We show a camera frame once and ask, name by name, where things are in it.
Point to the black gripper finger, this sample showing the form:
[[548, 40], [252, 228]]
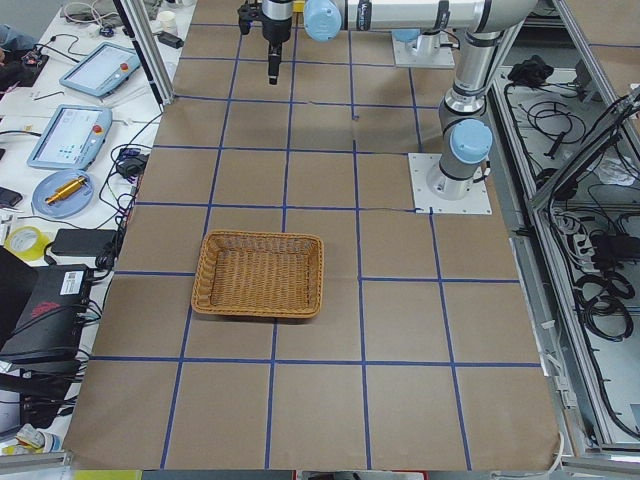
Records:
[[274, 62]]

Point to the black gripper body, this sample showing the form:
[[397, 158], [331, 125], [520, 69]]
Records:
[[274, 30]]

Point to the yellow tape roll on desk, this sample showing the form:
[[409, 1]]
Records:
[[27, 243]]

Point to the black power adapter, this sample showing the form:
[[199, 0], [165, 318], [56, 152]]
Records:
[[170, 40]]

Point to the white paper cup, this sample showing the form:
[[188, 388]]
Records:
[[167, 20]]

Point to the upper teach pendant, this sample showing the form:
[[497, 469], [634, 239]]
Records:
[[102, 71]]

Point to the teach pendant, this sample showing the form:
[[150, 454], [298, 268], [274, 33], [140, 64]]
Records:
[[102, 71], [72, 139]]

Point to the lower teach pendant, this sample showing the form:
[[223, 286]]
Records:
[[72, 139]]

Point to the brown wicker basket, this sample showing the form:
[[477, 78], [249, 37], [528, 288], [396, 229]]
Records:
[[259, 274]]

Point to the blue plate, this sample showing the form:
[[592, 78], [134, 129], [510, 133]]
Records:
[[65, 208]]

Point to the brass cylinder tool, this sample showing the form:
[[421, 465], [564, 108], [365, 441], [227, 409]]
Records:
[[65, 191]]

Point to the black power brick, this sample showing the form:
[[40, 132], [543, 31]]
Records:
[[82, 242]]

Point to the black laptop computer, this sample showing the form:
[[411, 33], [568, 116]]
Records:
[[40, 311]]

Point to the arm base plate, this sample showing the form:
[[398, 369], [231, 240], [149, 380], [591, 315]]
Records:
[[440, 62], [435, 193]]

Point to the aluminium frame post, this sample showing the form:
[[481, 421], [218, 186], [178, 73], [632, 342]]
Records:
[[134, 17]]

